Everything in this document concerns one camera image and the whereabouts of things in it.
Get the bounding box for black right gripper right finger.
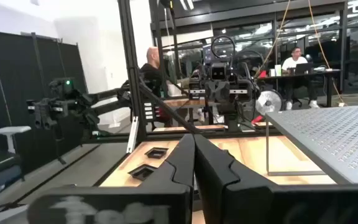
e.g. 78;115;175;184
193;134;358;224

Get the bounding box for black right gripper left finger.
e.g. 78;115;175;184
25;133;195;224

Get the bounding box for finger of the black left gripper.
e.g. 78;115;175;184
206;81;219;103
218;81;230;103

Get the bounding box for silver round disc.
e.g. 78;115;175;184
255;89;284;116

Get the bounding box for person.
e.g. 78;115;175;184
280;46;320;110
139;46;169;127

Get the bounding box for silver aluminium profile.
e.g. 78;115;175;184
126;116;140;154

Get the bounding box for dark open laptop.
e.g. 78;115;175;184
294;62;314;75

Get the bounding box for black box white labels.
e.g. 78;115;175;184
143;101;155;121

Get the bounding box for black office desk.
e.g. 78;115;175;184
255;68;342;108

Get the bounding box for gray perforated metal shelf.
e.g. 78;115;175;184
265;104;358;185

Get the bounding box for black partition panel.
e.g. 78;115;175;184
0;24;88;175

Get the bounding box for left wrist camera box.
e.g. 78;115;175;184
211;62;229;81

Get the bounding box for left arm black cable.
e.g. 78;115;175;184
210;35;236;63

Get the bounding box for orange hanging cable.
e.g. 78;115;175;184
253;0;291;78
308;0;346;106

